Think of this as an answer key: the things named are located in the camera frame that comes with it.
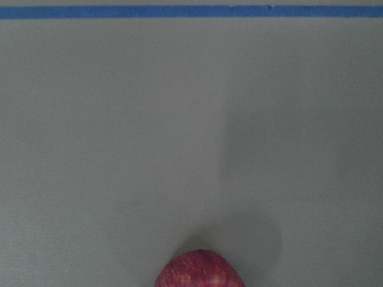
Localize lone red yellow apple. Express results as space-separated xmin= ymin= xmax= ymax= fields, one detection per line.
xmin=154 ymin=249 xmax=245 ymax=287

